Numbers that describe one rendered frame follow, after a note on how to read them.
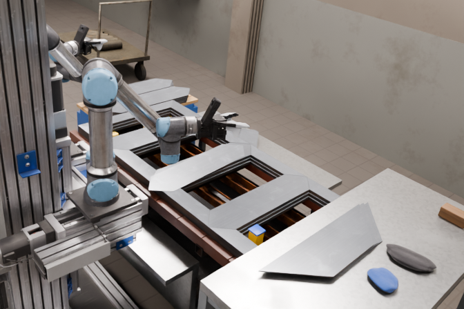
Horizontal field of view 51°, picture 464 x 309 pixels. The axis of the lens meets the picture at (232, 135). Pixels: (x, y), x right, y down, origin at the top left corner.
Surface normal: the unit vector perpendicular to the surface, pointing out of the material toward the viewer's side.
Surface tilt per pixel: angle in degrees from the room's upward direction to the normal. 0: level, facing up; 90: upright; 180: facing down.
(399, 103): 90
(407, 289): 0
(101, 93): 83
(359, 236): 0
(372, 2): 90
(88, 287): 0
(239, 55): 90
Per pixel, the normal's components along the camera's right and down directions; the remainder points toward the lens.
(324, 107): -0.74, 0.25
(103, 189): 0.26, 0.59
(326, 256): 0.10, -0.88
